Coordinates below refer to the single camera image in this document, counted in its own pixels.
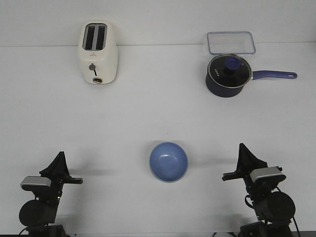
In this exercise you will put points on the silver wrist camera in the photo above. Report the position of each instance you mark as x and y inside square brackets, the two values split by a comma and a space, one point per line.
[31, 183]
[269, 174]

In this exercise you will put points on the white two-slot toaster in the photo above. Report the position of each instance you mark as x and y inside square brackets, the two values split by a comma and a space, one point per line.
[98, 52]

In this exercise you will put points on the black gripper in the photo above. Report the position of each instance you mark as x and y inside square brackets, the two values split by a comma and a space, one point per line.
[246, 163]
[58, 180]

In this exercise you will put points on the blue bowl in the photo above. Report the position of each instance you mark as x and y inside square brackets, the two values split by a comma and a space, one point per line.
[168, 162]

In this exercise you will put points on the glass pot lid blue knob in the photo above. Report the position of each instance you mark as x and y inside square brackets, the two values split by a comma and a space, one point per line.
[229, 71]

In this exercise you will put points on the clear plastic container lid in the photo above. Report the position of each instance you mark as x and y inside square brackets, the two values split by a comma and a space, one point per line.
[238, 42]

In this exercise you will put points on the dark blue saucepan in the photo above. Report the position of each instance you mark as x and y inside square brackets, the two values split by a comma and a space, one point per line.
[231, 92]

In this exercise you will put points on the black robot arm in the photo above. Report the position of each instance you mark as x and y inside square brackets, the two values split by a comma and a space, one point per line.
[274, 209]
[38, 215]

